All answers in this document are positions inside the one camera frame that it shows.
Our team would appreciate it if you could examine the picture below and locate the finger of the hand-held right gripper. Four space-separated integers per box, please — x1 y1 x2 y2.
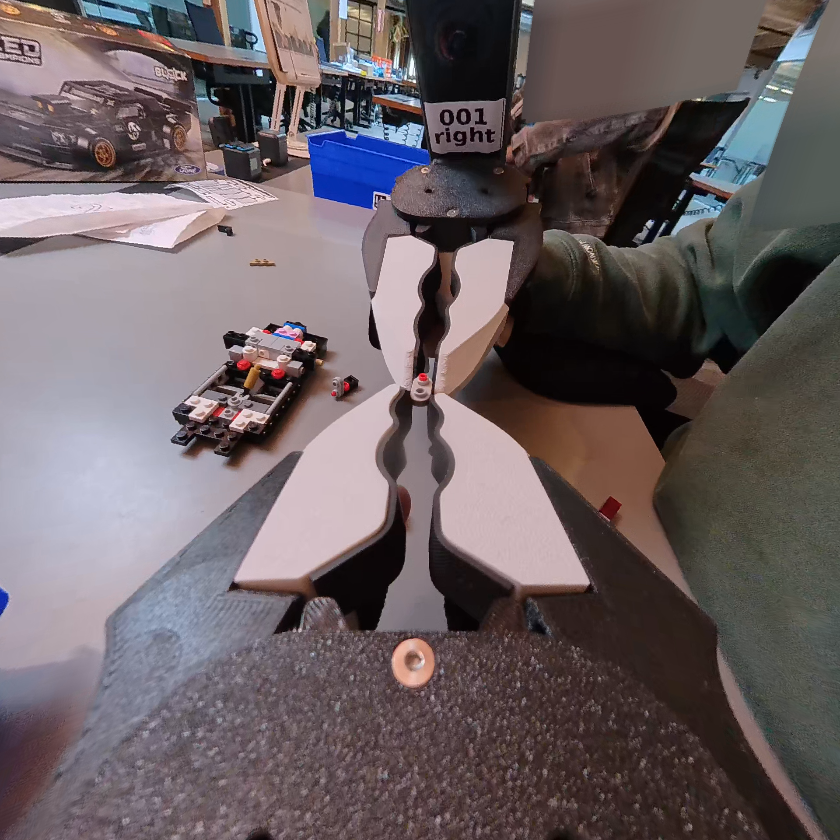
434 234 517 395
372 237 441 391

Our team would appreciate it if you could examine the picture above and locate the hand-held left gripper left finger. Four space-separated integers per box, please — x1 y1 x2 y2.
237 388 410 594

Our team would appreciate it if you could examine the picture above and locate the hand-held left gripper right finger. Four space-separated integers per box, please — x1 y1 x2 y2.
427 389 592 598

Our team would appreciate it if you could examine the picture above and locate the brick car model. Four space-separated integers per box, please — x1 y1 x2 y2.
171 319 329 458

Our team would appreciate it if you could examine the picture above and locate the person's right forearm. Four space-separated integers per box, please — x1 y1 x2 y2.
512 230 788 382

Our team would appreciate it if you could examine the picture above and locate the toy car set box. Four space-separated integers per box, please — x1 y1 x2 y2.
0 14 204 182

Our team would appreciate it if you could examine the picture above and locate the small blue bin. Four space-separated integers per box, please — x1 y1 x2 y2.
306 128 431 211

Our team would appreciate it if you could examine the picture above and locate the white sticker sheet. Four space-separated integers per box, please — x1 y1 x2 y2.
171 178 279 211

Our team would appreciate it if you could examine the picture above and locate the standing sign board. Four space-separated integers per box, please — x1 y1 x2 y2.
256 0 324 158

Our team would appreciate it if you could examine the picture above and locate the black office chair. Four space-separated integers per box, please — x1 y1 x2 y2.
604 99 756 250

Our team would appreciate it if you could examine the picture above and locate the person's torso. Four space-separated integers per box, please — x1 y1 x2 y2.
657 171 840 828

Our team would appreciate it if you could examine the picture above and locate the white numbered paper bag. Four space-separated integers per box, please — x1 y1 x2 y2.
0 191 227 250

